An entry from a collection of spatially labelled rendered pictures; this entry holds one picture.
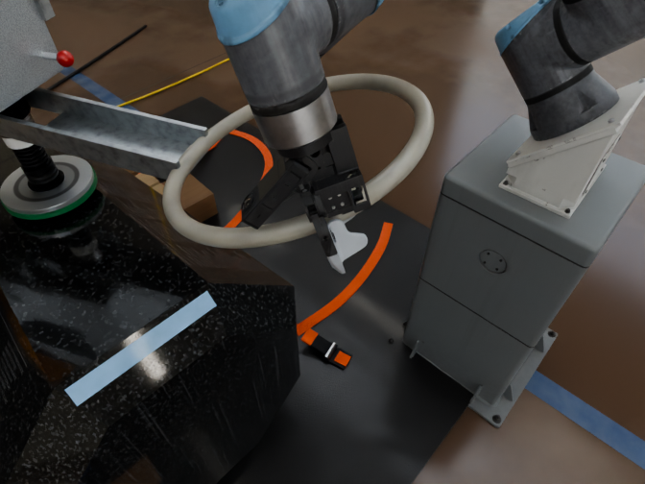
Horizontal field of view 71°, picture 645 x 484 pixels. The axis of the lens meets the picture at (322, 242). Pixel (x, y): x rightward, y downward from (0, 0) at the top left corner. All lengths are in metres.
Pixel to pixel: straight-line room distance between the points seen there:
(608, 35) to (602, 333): 1.36
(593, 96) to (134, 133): 0.98
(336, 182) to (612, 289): 1.92
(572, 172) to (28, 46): 1.15
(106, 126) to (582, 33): 0.99
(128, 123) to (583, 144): 0.95
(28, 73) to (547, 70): 1.07
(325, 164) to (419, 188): 1.95
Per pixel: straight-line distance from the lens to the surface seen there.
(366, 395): 1.74
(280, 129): 0.50
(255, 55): 0.48
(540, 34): 1.14
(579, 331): 2.14
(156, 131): 1.04
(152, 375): 1.00
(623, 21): 1.08
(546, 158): 1.15
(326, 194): 0.56
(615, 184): 1.37
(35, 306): 1.11
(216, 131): 0.98
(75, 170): 1.33
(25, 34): 1.12
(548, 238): 1.19
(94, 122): 1.13
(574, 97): 1.17
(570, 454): 1.87
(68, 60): 1.10
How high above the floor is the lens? 1.60
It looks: 48 degrees down
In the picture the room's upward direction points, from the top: straight up
